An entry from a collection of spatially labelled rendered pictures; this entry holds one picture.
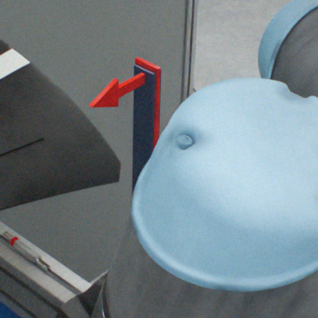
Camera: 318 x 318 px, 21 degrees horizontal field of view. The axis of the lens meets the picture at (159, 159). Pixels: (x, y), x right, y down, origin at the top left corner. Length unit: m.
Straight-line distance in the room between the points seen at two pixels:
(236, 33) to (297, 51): 2.86
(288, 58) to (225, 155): 0.18
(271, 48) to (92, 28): 1.25
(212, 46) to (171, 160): 2.92
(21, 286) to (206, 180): 0.72
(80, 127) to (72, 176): 0.04
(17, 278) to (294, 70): 0.60
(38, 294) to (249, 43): 2.37
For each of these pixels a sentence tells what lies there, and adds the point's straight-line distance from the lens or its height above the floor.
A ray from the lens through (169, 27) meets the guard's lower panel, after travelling 1.90.
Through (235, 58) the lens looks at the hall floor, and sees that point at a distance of 3.13.
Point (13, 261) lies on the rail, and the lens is 0.97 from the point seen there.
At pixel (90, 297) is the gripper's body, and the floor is 1.22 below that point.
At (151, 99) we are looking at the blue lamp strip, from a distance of 0.67.
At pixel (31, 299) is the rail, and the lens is 0.98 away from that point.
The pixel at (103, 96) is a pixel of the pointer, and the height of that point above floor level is 1.18.
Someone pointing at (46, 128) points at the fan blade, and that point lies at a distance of 0.57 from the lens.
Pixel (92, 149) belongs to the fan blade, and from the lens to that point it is 0.57.
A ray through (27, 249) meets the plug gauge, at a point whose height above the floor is 0.87.
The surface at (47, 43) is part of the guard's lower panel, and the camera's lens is 1.63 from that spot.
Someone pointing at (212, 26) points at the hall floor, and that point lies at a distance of 3.35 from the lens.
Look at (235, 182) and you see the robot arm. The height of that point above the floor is 1.35.
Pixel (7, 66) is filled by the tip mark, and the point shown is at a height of 1.22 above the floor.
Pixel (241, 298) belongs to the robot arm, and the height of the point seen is 1.31.
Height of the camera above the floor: 1.52
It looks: 36 degrees down
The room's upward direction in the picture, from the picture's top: 2 degrees clockwise
